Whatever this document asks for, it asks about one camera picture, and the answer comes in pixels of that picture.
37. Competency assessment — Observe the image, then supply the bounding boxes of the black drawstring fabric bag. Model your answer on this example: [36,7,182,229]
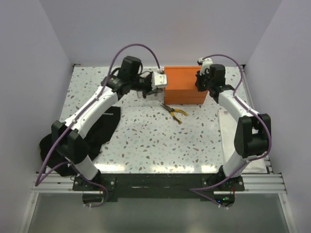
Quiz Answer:
[39,106,121,177]

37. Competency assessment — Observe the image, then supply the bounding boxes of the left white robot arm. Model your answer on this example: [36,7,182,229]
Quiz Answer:
[52,56,168,190]

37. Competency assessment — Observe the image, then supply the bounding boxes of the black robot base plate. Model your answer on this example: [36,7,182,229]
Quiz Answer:
[72,173,244,203]

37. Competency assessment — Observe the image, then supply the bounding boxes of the orange-black long-nose pliers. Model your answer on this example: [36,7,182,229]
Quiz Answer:
[161,103,188,124]

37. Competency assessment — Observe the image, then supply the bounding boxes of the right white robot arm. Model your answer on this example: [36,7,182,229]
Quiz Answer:
[195,60,271,191]

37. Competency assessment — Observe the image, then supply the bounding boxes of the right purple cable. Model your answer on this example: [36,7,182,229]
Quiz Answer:
[189,53,273,209]

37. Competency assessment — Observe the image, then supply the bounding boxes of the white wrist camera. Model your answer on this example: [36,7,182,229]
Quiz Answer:
[197,58,213,75]
[151,72,168,89]

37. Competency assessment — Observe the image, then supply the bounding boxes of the orange storage box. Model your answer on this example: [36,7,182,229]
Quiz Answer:
[164,66,207,105]

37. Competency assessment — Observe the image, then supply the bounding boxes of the aluminium frame rail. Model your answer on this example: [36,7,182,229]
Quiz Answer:
[242,174,287,194]

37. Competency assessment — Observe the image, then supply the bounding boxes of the white folded cloth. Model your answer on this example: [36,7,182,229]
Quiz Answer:
[218,109,267,174]

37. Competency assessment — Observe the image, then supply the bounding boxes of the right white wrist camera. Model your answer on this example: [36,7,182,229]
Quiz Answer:
[197,58,213,75]

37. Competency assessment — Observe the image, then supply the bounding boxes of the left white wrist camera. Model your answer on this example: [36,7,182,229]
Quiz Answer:
[151,72,168,89]

